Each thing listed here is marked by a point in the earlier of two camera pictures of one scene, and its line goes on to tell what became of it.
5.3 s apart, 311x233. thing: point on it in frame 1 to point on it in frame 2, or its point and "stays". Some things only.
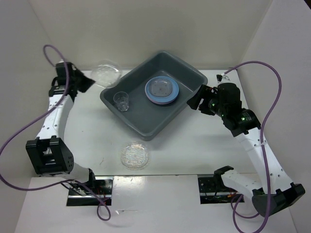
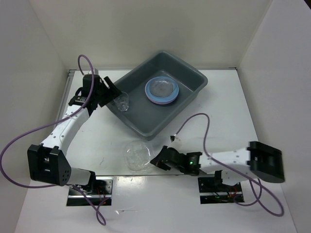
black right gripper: x=204 y=91 to x=156 y=161
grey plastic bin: x=145 y=118 stays
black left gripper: x=88 y=82 to x=112 y=92
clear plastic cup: x=121 y=99 stays
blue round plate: x=161 y=90 stays
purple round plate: x=159 y=103 stays
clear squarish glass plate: x=106 y=75 to x=161 y=87
